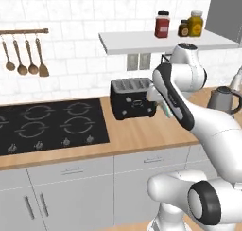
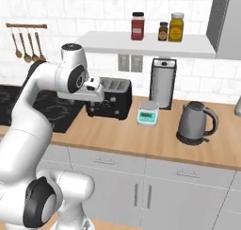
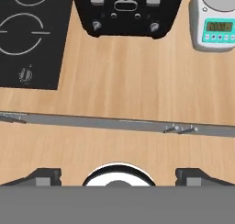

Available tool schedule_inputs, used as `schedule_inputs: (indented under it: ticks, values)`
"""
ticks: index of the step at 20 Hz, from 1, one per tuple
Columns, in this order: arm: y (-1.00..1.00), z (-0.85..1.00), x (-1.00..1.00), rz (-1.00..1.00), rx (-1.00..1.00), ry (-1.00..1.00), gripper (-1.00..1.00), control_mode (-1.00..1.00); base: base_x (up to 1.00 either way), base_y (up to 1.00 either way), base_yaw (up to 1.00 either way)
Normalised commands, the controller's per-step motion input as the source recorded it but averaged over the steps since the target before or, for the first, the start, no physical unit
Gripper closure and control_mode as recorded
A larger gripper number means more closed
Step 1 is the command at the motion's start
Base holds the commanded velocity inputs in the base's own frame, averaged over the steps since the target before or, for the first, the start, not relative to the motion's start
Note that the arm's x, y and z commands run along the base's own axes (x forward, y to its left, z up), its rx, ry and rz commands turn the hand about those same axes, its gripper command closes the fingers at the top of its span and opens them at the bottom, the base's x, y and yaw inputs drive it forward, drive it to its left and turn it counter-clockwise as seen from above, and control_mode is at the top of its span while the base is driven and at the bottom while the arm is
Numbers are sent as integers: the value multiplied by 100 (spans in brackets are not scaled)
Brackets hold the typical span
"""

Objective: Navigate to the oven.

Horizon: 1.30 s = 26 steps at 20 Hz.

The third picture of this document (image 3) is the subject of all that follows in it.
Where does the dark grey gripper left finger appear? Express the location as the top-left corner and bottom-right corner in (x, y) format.
(0, 167), (62, 187)

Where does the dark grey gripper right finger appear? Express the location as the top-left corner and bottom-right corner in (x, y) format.
(174, 167), (235, 187)

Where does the round white and black object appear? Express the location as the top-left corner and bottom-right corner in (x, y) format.
(82, 162), (157, 187)

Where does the grey cupboard run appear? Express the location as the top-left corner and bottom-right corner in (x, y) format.
(0, 110), (235, 139)

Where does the black hob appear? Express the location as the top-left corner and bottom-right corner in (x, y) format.
(0, 0), (74, 91)

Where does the white kitchen scale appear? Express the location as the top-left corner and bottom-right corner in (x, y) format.
(188, 0), (235, 53)

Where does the black toaster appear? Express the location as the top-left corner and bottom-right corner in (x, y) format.
(71, 0), (186, 39)

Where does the silver cupboard handle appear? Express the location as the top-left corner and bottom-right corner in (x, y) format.
(162, 124), (180, 134)
(178, 125), (199, 135)
(0, 112), (28, 125)

